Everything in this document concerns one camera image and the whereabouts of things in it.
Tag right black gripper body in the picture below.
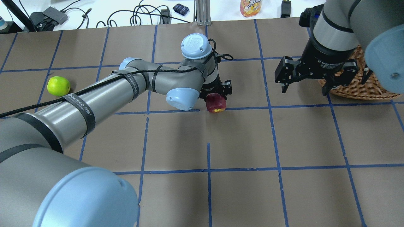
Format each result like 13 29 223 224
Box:
297 40 357 82

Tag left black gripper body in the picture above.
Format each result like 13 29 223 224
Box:
199 54 225 98

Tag red apple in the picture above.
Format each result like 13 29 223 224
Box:
206 93 227 113

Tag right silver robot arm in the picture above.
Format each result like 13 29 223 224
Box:
274 0 404 96

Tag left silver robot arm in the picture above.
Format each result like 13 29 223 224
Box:
1 33 234 227

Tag wicker basket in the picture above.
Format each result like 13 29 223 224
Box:
330 45 402 100

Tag black power adapter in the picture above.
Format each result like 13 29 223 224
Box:
280 0 291 18

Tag orange drink bottle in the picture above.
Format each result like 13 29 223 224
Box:
240 0 262 17

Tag small dark blue pouch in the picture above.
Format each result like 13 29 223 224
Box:
173 4 190 16

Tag green apple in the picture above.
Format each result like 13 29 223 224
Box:
47 76 71 97

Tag black monitor stand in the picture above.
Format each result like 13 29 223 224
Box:
1 0 49 32

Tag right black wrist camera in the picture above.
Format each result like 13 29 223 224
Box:
299 5 323 28

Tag aluminium frame post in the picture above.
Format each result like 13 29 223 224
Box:
194 0 212 26

